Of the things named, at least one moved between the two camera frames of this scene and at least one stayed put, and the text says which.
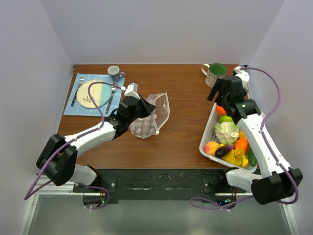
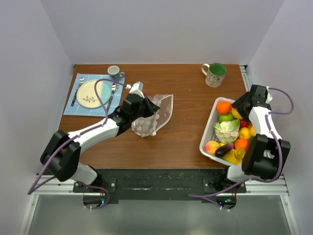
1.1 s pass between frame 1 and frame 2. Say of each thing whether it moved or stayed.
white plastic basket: stayed
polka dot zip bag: stayed
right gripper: moved
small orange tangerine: stayed
